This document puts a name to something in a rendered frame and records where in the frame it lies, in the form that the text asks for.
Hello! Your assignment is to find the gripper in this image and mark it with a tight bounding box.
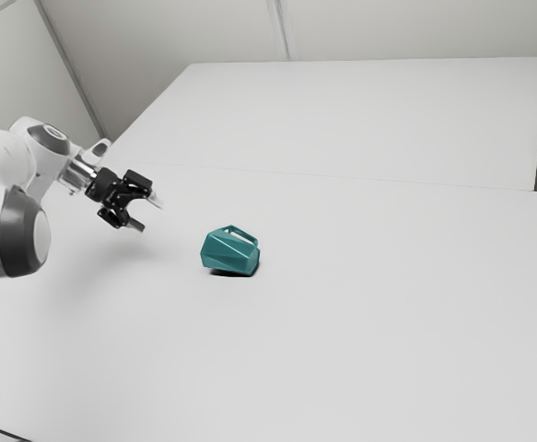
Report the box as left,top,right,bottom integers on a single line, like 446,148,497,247
84,167,165,233

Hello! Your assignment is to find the teal faceted mug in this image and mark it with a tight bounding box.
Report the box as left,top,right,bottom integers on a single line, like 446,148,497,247
199,224,263,277

